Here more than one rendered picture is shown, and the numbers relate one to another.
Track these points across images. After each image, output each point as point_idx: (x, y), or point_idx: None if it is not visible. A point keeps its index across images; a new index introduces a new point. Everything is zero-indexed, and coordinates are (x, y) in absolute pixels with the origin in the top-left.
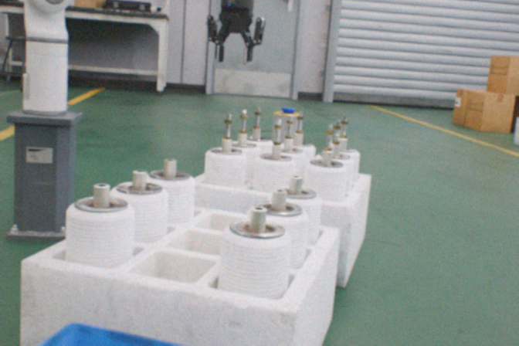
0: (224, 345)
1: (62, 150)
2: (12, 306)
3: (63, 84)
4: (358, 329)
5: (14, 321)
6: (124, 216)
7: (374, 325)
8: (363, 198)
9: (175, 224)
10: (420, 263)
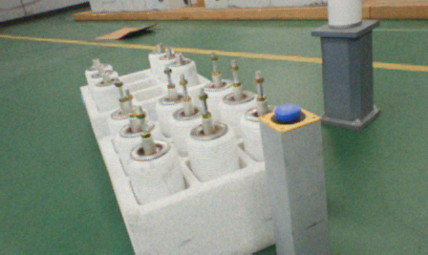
0: None
1: (322, 55)
2: None
3: (331, 3)
4: (90, 175)
5: None
6: (148, 55)
7: (82, 181)
8: (115, 188)
9: (167, 83)
10: None
